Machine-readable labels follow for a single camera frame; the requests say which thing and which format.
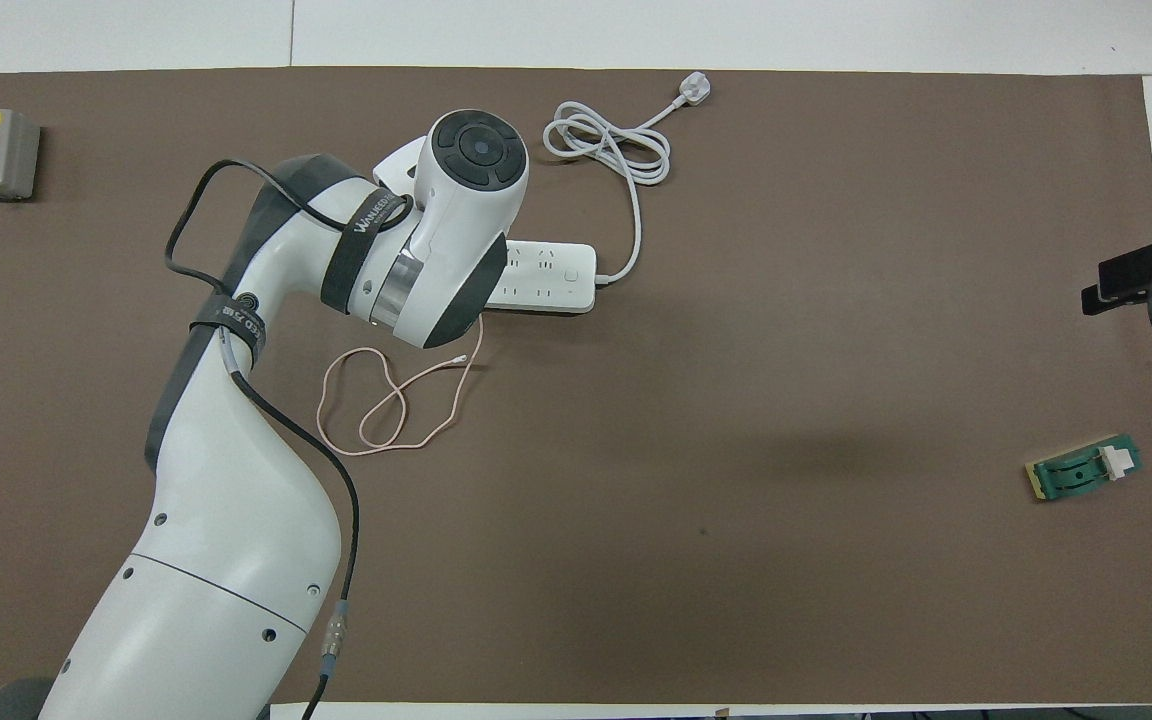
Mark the brown table mat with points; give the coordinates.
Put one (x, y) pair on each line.
(736, 560)

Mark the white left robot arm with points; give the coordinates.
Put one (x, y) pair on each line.
(236, 500)

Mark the green block with white clip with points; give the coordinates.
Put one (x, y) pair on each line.
(1081, 470)

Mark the white power strip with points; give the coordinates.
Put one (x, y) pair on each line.
(556, 275)

